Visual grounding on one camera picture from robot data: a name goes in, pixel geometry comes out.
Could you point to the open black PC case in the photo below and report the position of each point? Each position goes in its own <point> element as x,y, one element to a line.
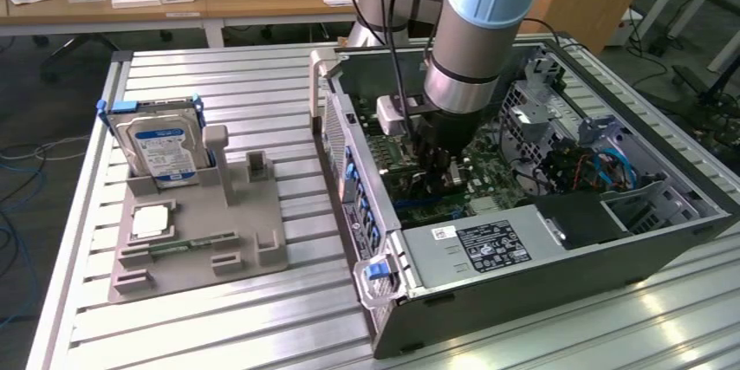
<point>520,292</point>

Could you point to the silver CPU chip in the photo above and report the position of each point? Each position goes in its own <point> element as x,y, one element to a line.
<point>149,222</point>

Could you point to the graphics card with metal bracket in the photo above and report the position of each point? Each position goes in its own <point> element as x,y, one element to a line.
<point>404,183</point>

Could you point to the green RAM stick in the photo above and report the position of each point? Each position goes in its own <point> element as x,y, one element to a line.
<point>179,245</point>

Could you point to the green motherboard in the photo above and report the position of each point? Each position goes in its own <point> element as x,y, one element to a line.
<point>491,170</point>

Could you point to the black plastic shroud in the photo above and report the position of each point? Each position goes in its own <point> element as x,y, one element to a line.
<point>577,220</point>

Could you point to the blue expansion slot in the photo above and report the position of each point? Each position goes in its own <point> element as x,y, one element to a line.
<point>416,203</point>

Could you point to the black equipment stand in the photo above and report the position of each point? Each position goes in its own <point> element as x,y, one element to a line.
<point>713,97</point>

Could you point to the hard disk with blue bracket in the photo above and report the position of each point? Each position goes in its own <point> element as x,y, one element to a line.
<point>159,149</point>

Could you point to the metal disk bay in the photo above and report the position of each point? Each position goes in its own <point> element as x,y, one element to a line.
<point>653,205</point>

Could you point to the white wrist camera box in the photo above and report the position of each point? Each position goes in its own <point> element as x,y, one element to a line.
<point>393,118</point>

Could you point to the blue case latch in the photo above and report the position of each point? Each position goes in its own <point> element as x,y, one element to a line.
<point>376,269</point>

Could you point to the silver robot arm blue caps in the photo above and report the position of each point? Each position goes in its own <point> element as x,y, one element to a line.
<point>473,40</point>

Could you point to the black office chair base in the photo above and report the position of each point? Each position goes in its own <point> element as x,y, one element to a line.
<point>69,47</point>

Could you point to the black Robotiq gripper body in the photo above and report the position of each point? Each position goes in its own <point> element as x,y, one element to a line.
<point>453,134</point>

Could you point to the grey plastic parts rack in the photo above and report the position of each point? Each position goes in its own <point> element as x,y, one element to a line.
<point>248,222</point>

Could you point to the grey power supply unit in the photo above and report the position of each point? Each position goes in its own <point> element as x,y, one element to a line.
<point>439,253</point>

